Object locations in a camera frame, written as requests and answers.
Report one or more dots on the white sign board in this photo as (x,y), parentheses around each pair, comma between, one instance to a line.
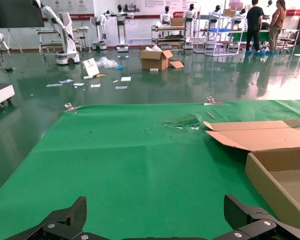
(91,67)

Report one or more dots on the open cardboard box with flaps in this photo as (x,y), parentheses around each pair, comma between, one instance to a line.
(153,60)

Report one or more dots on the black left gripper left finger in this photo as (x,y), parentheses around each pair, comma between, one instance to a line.
(65,220)

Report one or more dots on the white frame table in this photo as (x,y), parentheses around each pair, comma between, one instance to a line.
(50,45)

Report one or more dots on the torn clear plastic patch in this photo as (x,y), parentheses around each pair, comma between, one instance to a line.
(185,122)

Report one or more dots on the green covered table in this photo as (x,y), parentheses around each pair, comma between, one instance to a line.
(237,36)

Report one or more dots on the person in black shirt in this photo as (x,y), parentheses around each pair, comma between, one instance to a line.
(254,22)

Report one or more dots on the black round stool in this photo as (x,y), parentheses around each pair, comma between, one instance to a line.
(82,38)

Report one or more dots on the white shelving rack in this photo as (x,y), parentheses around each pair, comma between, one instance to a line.
(215,32)

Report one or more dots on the small wooden stick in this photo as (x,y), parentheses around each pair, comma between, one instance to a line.
(210,115)

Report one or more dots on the small white flat box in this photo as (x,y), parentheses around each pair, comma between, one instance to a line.
(154,70)
(125,79)

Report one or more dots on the person in brown shirt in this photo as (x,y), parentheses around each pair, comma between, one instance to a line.
(277,25)

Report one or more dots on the large black wall screen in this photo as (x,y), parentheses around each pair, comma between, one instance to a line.
(17,12)

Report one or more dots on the metal trolley cart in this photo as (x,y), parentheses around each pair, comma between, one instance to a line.
(168,36)

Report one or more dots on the blue glove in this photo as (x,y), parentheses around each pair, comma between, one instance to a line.
(120,67)

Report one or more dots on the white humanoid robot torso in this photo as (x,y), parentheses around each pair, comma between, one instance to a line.
(189,20)
(166,17)

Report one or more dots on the white robot with raised arm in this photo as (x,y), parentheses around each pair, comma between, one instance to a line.
(101,30)

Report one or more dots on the metal table clamp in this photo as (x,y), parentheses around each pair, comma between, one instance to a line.
(211,101)
(70,108)

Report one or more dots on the sheet of paper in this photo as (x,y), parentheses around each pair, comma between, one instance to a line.
(78,84)
(65,81)
(121,87)
(54,85)
(95,85)

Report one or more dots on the clear plastic bag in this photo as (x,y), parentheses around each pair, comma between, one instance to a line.
(106,62)

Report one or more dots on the open cardboard box with holes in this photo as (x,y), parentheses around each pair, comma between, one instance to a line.
(265,140)

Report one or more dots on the green table cloth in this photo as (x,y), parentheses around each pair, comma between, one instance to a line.
(115,162)

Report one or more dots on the closed cardboard box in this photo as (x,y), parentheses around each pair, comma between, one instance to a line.
(177,22)

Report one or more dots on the white humanoid robot on column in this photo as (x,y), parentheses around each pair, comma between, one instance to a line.
(121,25)

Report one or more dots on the white machine base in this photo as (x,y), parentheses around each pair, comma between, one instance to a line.
(0,95)

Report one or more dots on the white robot on wheeled base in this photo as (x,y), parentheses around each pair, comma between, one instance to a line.
(66,37)

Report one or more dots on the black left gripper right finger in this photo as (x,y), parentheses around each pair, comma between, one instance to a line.
(250,220)

